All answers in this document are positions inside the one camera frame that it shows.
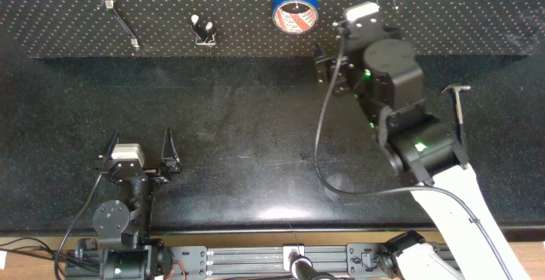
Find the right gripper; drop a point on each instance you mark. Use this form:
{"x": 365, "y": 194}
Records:
{"x": 334, "y": 76}

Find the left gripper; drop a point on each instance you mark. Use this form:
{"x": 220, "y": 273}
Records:
{"x": 162, "y": 174}

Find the wrench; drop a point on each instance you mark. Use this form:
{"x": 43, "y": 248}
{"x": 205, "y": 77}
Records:
{"x": 121, "y": 22}

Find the hammer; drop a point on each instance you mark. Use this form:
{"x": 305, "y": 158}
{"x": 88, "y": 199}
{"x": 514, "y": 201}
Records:
{"x": 457, "y": 87}

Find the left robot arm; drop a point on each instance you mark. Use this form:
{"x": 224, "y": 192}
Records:
{"x": 110, "y": 218}

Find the black pegboard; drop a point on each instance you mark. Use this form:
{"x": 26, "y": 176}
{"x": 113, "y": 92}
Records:
{"x": 238, "y": 16}

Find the white paper tag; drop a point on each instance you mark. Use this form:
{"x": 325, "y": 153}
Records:
{"x": 2, "y": 259}

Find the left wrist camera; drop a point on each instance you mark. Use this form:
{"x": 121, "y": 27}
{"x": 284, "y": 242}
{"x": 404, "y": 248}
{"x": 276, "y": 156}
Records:
{"x": 127, "y": 152}

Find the mounting rail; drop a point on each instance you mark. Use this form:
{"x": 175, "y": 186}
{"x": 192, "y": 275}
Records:
{"x": 247, "y": 258}

